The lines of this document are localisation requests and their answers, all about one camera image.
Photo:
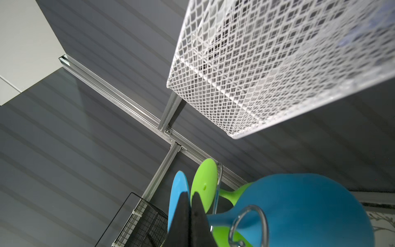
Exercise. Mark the white wire mesh basket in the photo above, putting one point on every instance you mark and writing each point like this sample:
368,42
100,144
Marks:
249,65

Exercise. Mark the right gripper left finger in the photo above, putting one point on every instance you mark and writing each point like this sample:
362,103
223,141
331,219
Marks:
179,234

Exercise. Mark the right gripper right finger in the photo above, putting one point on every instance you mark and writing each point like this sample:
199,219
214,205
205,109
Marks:
200,234

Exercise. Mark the chrome wine glass rack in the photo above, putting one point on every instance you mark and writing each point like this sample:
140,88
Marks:
249,225

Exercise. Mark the black wire basket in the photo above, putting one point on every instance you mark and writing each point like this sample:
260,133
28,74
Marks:
145,226

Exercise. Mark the blue wine glass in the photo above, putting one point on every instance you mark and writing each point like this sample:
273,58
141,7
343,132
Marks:
304,210

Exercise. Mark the green wine glass back right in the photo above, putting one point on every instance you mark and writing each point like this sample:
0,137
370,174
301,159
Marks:
205,182

